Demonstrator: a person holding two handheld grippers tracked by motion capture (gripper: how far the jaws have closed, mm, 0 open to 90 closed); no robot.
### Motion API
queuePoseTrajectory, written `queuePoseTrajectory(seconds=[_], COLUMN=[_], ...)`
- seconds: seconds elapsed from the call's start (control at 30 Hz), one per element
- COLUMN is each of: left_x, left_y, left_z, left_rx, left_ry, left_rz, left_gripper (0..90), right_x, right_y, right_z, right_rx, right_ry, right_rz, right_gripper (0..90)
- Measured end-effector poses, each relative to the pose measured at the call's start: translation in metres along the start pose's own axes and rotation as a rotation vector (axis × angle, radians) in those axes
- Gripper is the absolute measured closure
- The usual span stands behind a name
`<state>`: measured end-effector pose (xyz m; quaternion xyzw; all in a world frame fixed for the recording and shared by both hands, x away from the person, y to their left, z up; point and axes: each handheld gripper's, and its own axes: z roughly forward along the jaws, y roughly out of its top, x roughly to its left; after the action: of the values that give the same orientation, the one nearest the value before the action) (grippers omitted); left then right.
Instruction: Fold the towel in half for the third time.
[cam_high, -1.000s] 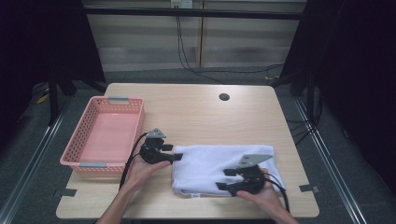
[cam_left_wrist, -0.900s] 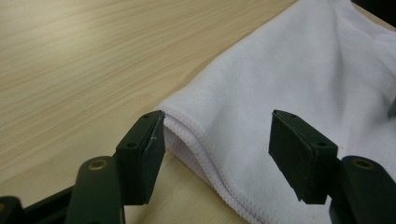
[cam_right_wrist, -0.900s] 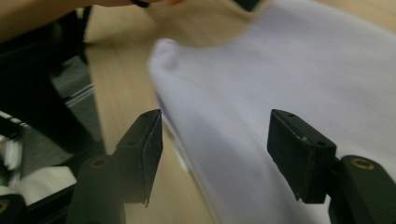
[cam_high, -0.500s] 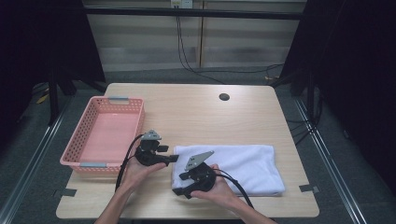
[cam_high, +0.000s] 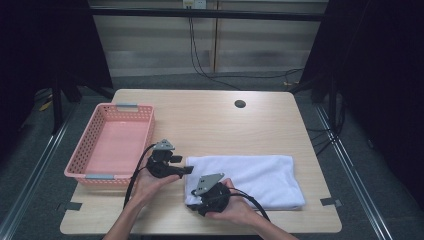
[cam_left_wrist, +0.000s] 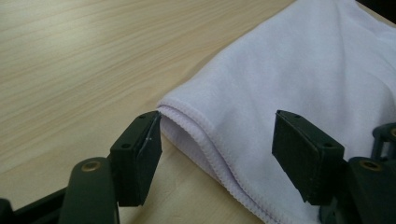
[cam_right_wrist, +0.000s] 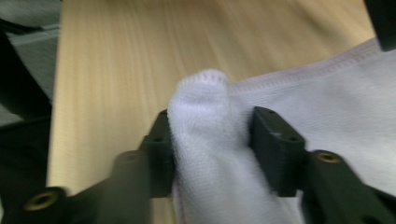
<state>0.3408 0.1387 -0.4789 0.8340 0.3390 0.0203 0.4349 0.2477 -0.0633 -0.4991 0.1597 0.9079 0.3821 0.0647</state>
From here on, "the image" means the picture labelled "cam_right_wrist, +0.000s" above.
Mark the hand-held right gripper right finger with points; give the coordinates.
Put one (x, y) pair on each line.
(275, 146)

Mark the white cloth with blue print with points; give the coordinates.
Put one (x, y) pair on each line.
(311, 124)

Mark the metal floor rail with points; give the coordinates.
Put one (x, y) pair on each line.
(34, 37)

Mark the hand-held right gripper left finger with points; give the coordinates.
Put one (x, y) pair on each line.
(158, 152)

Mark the black curtain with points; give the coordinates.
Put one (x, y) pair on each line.
(21, 81)

